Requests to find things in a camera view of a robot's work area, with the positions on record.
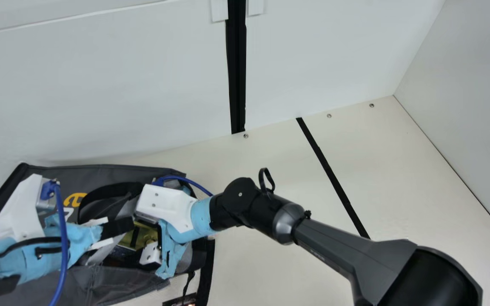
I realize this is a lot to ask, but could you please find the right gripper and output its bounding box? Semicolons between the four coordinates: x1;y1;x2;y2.
139;196;219;280

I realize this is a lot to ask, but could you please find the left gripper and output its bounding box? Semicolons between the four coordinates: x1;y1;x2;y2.
0;214;135;283

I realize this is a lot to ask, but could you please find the dark grey bag with straps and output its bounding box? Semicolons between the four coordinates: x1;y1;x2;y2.
0;162;216;306

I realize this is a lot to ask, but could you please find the small square scanner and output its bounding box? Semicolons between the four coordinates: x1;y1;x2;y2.
162;292;199;306

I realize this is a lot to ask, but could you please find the black strip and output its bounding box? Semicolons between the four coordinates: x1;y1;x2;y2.
296;117;371;240

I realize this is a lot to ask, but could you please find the blue cable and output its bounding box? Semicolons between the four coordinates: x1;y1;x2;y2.
40;180;70;306
153;175;214;197

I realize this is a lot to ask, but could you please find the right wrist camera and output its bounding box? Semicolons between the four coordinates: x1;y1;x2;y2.
135;183;197;234

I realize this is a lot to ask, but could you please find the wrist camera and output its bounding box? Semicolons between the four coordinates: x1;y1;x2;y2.
0;173;59;241
135;183;197;234

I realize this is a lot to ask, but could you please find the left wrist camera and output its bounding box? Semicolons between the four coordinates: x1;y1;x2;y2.
0;173;59;241

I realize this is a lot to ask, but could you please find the black post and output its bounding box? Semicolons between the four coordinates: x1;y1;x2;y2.
225;0;247;135

